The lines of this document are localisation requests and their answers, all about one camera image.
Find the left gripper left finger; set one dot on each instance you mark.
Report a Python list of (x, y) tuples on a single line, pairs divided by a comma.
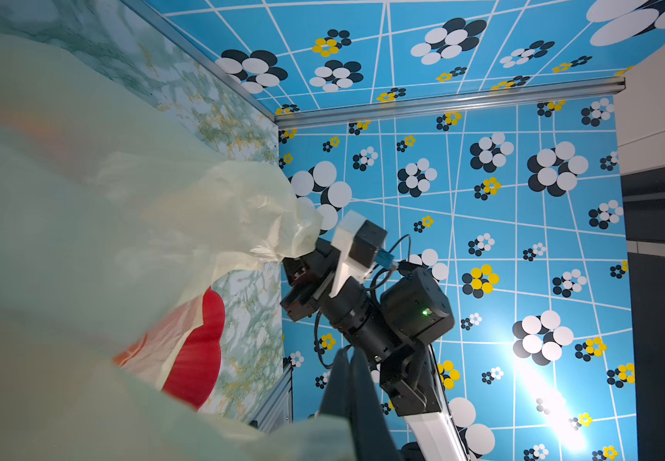
[(339, 399)]

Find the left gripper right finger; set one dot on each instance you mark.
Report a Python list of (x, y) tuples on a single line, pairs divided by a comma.
[(371, 435)]

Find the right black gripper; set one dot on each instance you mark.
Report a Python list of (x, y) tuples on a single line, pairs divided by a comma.
[(311, 278)]

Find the translucent cream plastic bag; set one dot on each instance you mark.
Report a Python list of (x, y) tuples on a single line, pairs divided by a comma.
[(111, 216)]

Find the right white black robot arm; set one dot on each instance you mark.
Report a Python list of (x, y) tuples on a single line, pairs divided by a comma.
[(388, 389)]

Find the red flower-shaped plate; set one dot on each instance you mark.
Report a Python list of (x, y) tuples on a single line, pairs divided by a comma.
[(196, 369)]

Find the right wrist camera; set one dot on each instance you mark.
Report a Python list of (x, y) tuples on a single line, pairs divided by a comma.
[(360, 244)]

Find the right aluminium corner post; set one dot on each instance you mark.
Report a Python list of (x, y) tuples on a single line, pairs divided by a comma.
[(454, 102)]

